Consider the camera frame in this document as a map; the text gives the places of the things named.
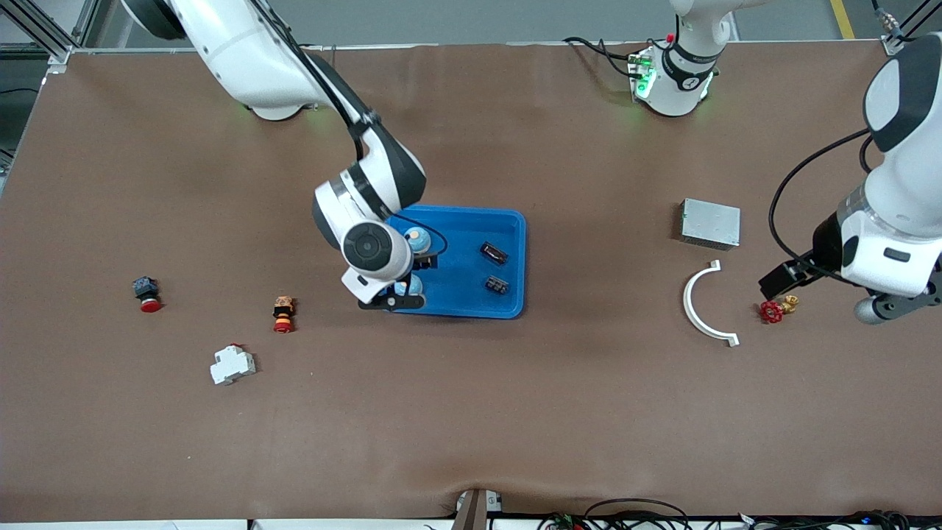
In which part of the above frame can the blue plastic tray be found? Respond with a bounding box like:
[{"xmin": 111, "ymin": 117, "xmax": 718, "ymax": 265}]
[{"xmin": 374, "ymin": 205, "xmax": 528, "ymax": 319}]

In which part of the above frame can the red handwheel brass valve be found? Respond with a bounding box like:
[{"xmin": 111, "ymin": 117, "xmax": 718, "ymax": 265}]
[{"xmin": 759, "ymin": 294, "xmax": 800, "ymax": 325}]

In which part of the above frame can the grey metal box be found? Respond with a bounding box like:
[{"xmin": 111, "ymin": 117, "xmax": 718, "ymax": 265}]
[{"xmin": 678, "ymin": 198, "xmax": 742, "ymax": 250}]

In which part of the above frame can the brown table cover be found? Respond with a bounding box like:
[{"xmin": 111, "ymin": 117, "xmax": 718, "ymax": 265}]
[{"xmin": 0, "ymin": 40, "xmax": 942, "ymax": 523}]

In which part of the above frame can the white circuit breaker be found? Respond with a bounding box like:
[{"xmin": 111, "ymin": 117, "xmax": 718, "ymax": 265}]
[{"xmin": 210, "ymin": 344, "xmax": 257, "ymax": 386}]

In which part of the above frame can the red mushroom button black body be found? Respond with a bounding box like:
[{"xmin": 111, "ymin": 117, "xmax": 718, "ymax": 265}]
[{"xmin": 132, "ymin": 276, "xmax": 163, "ymax": 314}]

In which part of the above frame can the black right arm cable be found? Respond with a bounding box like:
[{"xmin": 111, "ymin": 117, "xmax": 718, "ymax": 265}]
[{"xmin": 250, "ymin": 0, "xmax": 448, "ymax": 258}]

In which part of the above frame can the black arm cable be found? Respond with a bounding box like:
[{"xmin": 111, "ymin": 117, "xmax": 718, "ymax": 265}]
[
  {"xmin": 250, "ymin": 0, "xmax": 448, "ymax": 258},
  {"xmin": 768, "ymin": 129, "xmax": 884, "ymax": 284}
]

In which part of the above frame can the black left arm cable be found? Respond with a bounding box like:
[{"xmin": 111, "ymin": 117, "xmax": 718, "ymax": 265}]
[{"xmin": 768, "ymin": 129, "xmax": 884, "ymax": 284}]

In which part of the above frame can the white curved plastic bracket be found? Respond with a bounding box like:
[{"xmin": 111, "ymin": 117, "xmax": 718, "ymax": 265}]
[{"xmin": 682, "ymin": 260, "xmax": 740, "ymax": 347}]

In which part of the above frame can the aluminium frame with bracket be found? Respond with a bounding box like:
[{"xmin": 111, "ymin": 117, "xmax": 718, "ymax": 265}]
[
  {"xmin": 0, "ymin": 0, "xmax": 100, "ymax": 74},
  {"xmin": 872, "ymin": 0, "xmax": 942, "ymax": 57}
]

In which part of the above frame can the black cable bundle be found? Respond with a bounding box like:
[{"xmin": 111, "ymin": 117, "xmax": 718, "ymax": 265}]
[{"xmin": 541, "ymin": 498, "xmax": 942, "ymax": 530}]

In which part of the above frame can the black left base cable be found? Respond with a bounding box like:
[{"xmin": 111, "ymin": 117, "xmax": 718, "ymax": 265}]
[{"xmin": 563, "ymin": 35, "xmax": 641, "ymax": 78}]

